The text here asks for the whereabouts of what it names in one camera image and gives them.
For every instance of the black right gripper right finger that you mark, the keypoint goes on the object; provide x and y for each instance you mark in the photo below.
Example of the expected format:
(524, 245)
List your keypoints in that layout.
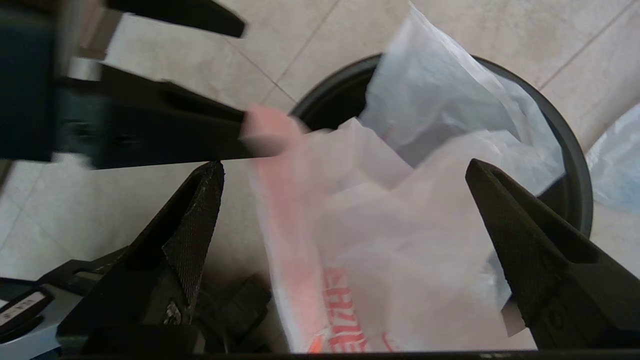
(550, 270)

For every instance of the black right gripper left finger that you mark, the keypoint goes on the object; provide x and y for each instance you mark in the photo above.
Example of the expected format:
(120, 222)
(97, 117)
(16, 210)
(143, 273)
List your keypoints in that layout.
(150, 280)

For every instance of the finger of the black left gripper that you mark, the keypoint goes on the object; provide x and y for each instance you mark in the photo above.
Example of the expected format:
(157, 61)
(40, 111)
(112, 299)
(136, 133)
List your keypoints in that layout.
(175, 125)
(200, 15)

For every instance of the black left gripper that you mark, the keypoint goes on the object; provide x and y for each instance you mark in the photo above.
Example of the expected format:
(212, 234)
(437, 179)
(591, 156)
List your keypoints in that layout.
(27, 90)

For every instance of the black round trash bin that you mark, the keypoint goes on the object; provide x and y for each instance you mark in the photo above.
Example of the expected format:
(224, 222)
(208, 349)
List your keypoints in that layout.
(575, 175)

